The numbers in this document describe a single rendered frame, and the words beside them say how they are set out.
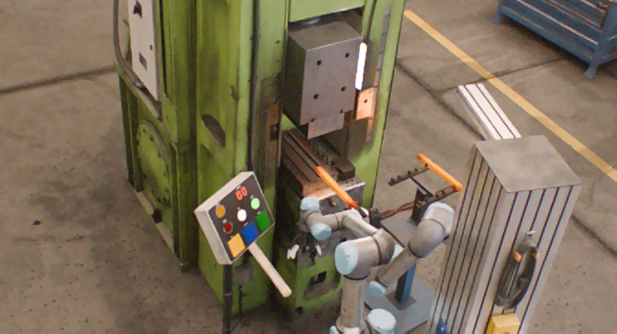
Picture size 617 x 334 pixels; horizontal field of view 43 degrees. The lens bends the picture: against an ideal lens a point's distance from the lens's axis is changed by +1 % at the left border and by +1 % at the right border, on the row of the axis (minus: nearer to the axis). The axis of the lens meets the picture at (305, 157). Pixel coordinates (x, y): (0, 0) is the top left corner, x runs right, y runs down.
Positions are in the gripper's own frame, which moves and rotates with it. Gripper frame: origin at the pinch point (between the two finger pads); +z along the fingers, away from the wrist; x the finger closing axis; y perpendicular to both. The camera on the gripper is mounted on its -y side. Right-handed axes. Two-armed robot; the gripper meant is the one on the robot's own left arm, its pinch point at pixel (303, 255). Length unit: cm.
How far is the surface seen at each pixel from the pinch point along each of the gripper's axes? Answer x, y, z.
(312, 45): 9, -45, -83
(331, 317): 32, -37, 93
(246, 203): -23.1, -19.8, -17.9
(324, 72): 16, -45, -69
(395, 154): 119, -176, 94
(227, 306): -31, -19, 51
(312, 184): 15.2, -44.3, -2.9
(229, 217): -32.4, -11.6, -18.4
